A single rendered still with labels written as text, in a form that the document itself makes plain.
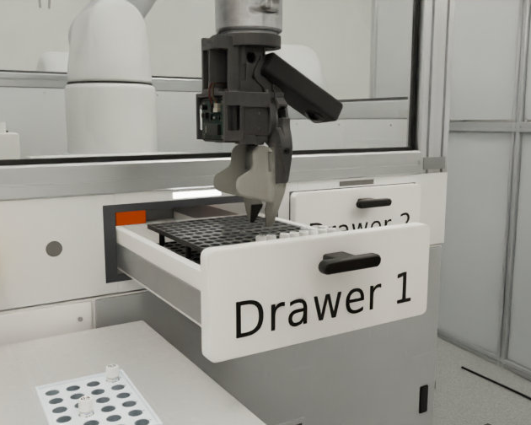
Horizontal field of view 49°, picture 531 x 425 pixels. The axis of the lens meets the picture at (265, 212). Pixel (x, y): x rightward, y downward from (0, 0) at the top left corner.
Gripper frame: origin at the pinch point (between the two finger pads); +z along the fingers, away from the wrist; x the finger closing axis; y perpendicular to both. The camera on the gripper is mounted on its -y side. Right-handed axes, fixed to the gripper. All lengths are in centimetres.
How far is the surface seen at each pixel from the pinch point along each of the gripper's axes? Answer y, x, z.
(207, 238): 4.0, -7.7, 4.0
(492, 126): -177, -106, -8
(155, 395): 15.4, 2.9, 18.0
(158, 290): 11.1, -6.9, 9.6
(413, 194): -46, -21, 3
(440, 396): -131, -88, 94
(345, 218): -29.5, -21.3, 6.4
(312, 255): 0.9, 10.7, 3.0
